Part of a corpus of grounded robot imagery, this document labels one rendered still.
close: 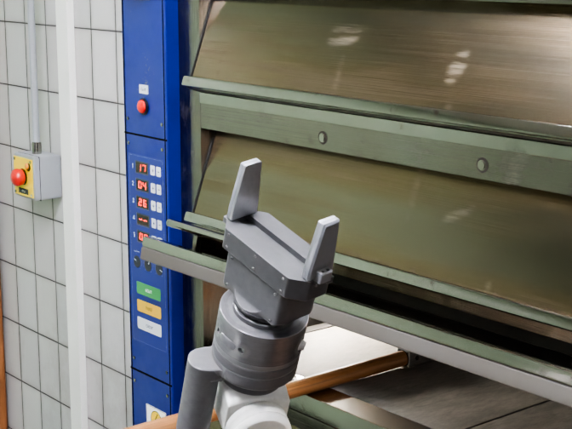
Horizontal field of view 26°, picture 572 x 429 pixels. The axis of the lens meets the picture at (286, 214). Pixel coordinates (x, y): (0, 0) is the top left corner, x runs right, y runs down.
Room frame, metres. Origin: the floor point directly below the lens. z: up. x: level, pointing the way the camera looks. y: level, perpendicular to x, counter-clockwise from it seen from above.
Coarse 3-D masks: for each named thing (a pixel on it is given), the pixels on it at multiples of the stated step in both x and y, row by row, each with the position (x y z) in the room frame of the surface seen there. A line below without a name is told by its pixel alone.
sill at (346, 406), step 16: (304, 400) 2.12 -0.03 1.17; (320, 400) 2.09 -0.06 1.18; (336, 400) 2.09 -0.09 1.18; (352, 400) 2.09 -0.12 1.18; (320, 416) 2.09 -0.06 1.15; (336, 416) 2.05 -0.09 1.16; (352, 416) 2.02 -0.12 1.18; (368, 416) 2.01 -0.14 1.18; (384, 416) 2.01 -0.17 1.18; (400, 416) 2.01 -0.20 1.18
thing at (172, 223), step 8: (168, 224) 2.28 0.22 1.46; (176, 224) 2.26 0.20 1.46; (184, 224) 2.24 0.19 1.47; (192, 232) 2.22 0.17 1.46; (200, 232) 2.20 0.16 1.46; (208, 232) 2.18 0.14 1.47; (216, 232) 2.17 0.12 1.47; (200, 240) 2.20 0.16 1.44; (216, 240) 2.16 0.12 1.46; (192, 248) 2.20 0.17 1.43; (200, 248) 2.20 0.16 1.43
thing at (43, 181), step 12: (24, 156) 2.78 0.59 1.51; (36, 156) 2.76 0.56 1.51; (48, 156) 2.77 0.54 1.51; (24, 168) 2.77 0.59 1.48; (36, 168) 2.75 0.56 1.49; (48, 168) 2.77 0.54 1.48; (60, 168) 2.79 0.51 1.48; (36, 180) 2.75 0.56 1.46; (48, 180) 2.76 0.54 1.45; (60, 180) 2.79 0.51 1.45; (24, 192) 2.78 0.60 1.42; (36, 192) 2.75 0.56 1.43; (48, 192) 2.76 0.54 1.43; (60, 192) 2.78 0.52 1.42
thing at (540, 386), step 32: (160, 256) 2.21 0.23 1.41; (224, 256) 2.29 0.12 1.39; (320, 320) 1.86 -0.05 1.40; (352, 320) 1.81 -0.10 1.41; (448, 320) 1.89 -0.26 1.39; (416, 352) 1.70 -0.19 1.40; (448, 352) 1.65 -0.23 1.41; (544, 352) 1.72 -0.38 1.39; (512, 384) 1.56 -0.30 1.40; (544, 384) 1.52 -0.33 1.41
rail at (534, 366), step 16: (144, 240) 2.26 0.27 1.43; (160, 240) 2.23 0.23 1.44; (176, 256) 2.18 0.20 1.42; (192, 256) 2.14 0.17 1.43; (208, 256) 2.11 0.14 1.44; (224, 272) 2.07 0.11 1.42; (320, 304) 1.87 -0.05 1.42; (336, 304) 1.84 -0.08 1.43; (352, 304) 1.81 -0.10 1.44; (384, 320) 1.76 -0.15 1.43; (400, 320) 1.73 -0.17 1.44; (416, 320) 1.73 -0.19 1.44; (432, 336) 1.68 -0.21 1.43; (448, 336) 1.66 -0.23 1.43; (464, 336) 1.64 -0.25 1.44; (480, 352) 1.61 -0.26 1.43; (496, 352) 1.59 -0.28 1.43; (512, 352) 1.57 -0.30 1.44; (528, 368) 1.55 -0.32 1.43; (544, 368) 1.53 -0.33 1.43; (560, 368) 1.51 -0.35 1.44
